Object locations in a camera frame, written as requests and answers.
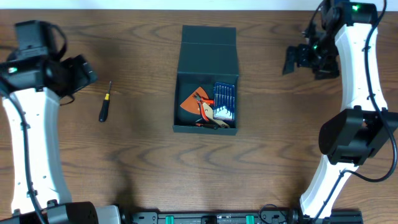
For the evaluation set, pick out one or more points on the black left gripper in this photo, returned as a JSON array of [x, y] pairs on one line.
[[79, 73]]

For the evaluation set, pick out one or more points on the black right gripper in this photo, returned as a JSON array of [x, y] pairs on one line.
[[328, 70]]

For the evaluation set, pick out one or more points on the black yellow screwdriver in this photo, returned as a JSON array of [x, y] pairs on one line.
[[103, 114]]

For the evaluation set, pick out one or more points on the blue precision screwdriver set case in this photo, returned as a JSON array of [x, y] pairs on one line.
[[224, 101]]

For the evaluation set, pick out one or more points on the dark green box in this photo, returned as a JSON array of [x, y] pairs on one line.
[[207, 55]]

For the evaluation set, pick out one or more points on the red handled cutting pliers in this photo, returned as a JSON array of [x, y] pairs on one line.
[[205, 108]]

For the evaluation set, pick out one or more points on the small claw hammer black handle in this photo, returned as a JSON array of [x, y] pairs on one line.
[[206, 124]]

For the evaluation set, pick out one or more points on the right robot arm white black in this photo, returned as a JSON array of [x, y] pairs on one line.
[[343, 46]]

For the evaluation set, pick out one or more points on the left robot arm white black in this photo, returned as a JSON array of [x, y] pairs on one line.
[[32, 89]]

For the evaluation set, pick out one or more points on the orange scraper wooden handle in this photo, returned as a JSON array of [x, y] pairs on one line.
[[190, 105]]

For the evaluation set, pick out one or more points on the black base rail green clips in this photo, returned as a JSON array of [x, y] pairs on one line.
[[268, 214]]

